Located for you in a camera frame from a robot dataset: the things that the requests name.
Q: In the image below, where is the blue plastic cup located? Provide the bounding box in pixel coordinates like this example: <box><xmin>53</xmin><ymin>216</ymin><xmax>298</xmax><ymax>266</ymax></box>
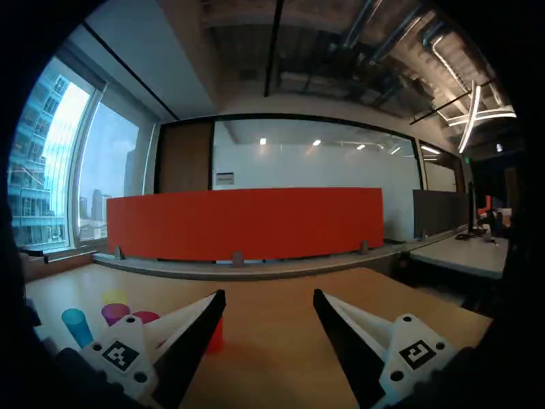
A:
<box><xmin>61</xmin><ymin>308</ymin><xmax>95</xmax><ymax>350</ymax></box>

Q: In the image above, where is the black monitor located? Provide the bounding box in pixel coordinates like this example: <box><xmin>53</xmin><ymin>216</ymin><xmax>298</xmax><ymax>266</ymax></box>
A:
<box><xmin>467</xmin><ymin>182</ymin><xmax>477</xmax><ymax>234</ymax></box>

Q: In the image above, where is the white desk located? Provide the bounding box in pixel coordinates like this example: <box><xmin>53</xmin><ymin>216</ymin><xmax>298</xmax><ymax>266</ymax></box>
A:
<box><xmin>409</xmin><ymin>231</ymin><xmax>510</xmax><ymax>281</ymax></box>

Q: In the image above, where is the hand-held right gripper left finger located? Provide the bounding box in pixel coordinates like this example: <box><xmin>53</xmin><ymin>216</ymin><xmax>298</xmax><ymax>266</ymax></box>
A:
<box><xmin>80</xmin><ymin>289</ymin><xmax>227</xmax><ymax>409</ymax></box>

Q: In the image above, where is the orange plastic cup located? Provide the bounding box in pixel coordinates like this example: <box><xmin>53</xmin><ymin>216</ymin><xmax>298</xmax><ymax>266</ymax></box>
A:
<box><xmin>204</xmin><ymin>316</ymin><xmax>225</xmax><ymax>354</ymax></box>

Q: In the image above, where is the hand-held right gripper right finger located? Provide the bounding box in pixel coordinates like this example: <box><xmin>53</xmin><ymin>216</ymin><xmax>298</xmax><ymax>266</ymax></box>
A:
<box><xmin>313</xmin><ymin>288</ymin><xmax>459</xmax><ymax>409</ymax></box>

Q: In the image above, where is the purple plastic cup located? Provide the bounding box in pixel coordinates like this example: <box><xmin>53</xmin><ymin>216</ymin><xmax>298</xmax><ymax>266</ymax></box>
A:
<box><xmin>100</xmin><ymin>303</ymin><xmax>131</xmax><ymax>328</ymax></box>

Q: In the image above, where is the grey desk screen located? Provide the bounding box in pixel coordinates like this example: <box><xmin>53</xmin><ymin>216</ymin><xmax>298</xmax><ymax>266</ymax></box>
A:
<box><xmin>411</xmin><ymin>189</ymin><xmax>469</xmax><ymax>240</ymax></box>

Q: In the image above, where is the crimson plastic cup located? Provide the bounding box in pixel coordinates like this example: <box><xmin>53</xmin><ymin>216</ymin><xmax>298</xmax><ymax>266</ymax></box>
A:
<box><xmin>131</xmin><ymin>311</ymin><xmax>161</xmax><ymax>326</ymax></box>

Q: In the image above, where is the red desk screen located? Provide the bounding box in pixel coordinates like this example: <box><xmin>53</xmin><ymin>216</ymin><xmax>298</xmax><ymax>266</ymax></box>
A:
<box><xmin>93</xmin><ymin>187</ymin><xmax>411</xmax><ymax>282</ymax></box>

